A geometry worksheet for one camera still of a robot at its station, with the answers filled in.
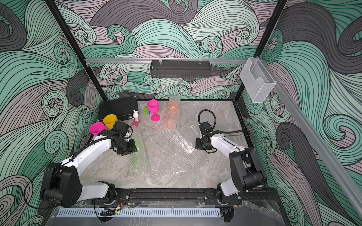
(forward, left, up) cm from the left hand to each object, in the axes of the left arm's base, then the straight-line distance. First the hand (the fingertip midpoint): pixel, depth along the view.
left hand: (135, 149), depth 83 cm
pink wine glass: (+29, -9, +7) cm, 31 cm away
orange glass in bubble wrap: (+24, -22, -1) cm, 33 cm away
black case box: (+38, +20, -4) cm, 43 cm away
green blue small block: (+35, 0, -5) cm, 36 cm away
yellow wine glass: (+17, +18, +7) cm, 26 cm away
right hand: (+5, -39, -5) cm, 40 cm away
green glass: (-8, -4, +2) cm, 9 cm away
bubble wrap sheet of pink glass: (+1, -22, -8) cm, 23 cm away
